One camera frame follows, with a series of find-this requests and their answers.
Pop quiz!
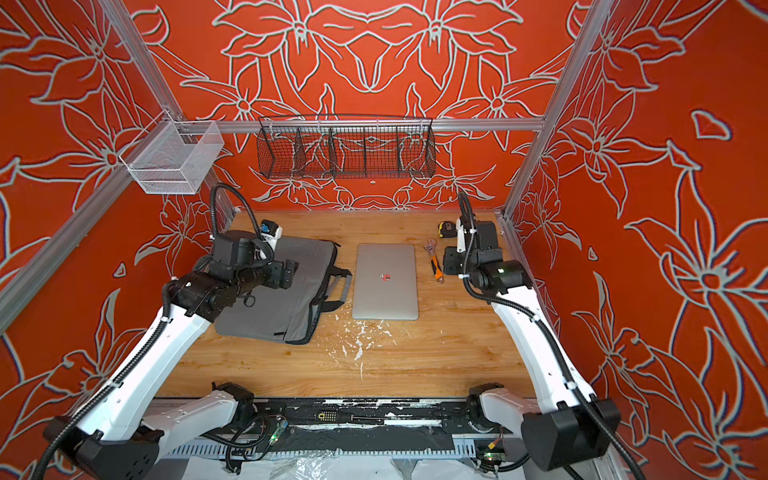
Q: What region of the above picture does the grey zippered laptop bag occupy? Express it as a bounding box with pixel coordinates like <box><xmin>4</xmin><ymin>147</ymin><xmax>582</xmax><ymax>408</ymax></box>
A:
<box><xmin>214</xmin><ymin>236</ymin><xmax>353</xmax><ymax>345</ymax></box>

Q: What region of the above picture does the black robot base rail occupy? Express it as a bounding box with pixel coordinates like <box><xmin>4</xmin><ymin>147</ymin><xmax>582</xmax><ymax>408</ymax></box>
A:
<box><xmin>209</xmin><ymin>395</ymin><xmax>529</xmax><ymax>436</ymax></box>

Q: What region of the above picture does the white wire mesh basket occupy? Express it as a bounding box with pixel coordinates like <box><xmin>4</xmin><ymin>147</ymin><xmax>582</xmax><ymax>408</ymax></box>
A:
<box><xmin>122</xmin><ymin>120</ymin><xmax>224</xmax><ymax>195</ymax></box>

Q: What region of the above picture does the yellow black tape measure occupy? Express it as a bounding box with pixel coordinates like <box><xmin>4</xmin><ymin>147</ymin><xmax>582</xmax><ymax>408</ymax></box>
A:
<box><xmin>438</xmin><ymin>221</ymin><xmax>458</xmax><ymax>239</ymax></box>

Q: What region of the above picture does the black wire wall basket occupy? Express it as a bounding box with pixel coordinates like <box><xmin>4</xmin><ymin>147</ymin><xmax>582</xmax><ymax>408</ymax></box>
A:
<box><xmin>256</xmin><ymin>116</ymin><xmax>437</xmax><ymax>180</ymax></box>

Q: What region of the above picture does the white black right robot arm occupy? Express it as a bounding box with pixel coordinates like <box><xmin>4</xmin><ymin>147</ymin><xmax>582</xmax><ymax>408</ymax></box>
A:
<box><xmin>444</xmin><ymin>192</ymin><xmax>645</xmax><ymax>479</ymax></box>

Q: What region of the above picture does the silver laptop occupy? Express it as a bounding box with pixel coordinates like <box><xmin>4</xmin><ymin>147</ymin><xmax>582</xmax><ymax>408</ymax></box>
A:
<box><xmin>352</xmin><ymin>243</ymin><xmax>419</xmax><ymax>321</ymax></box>

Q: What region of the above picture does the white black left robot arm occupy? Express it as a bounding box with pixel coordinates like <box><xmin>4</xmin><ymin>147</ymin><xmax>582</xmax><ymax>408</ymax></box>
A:
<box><xmin>31</xmin><ymin>209</ymin><xmax>297</xmax><ymax>479</ymax></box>

